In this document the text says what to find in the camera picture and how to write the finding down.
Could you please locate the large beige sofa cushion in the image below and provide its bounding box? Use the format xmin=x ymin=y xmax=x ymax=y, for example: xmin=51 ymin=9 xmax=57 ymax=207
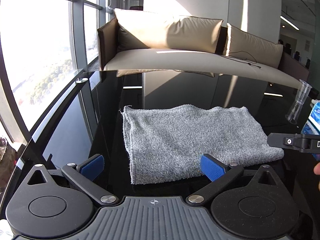
xmin=114 ymin=8 xmax=224 ymax=54

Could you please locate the grey terry towel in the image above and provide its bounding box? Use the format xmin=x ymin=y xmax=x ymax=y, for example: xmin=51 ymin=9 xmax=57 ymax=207
xmin=121 ymin=105 xmax=285 ymax=185

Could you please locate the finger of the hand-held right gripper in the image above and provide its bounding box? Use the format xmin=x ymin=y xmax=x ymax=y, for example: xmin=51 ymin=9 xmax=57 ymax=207
xmin=267 ymin=133 xmax=311 ymax=153

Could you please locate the blue white packet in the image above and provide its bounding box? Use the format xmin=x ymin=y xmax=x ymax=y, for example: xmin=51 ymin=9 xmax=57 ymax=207
xmin=301 ymin=99 xmax=320 ymax=161

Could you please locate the person's right hand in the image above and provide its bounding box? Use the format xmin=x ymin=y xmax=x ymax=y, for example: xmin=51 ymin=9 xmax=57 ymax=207
xmin=313 ymin=162 xmax=320 ymax=192

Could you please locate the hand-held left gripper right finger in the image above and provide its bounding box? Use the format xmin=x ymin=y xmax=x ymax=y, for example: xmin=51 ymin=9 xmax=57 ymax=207
xmin=186 ymin=154 xmax=283 ymax=207

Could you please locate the ceiling light strip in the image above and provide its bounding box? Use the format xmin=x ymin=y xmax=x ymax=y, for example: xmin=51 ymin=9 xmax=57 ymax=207
xmin=280 ymin=15 xmax=301 ymax=31

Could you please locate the clear plastic cup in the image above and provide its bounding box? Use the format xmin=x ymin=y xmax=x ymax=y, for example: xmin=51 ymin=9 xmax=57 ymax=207
xmin=297 ymin=79 xmax=313 ymax=103
xmin=286 ymin=100 xmax=304 ymax=125

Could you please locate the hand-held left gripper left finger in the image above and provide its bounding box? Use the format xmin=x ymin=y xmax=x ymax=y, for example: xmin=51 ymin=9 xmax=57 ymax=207
xmin=26 ymin=154 xmax=120 ymax=207

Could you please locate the thin black cable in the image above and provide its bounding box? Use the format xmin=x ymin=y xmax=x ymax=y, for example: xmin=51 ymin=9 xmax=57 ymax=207
xmin=219 ymin=51 xmax=262 ymax=69

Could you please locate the brown fuzzy cloth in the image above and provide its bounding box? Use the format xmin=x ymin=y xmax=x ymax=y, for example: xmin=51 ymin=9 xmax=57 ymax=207
xmin=0 ymin=136 xmax=16 ymax=180

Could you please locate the beige sofa with brown sides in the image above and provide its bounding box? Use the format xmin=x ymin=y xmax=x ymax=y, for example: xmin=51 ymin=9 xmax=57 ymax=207
xmin=97 ymin=8 xmax=311 ymax=88

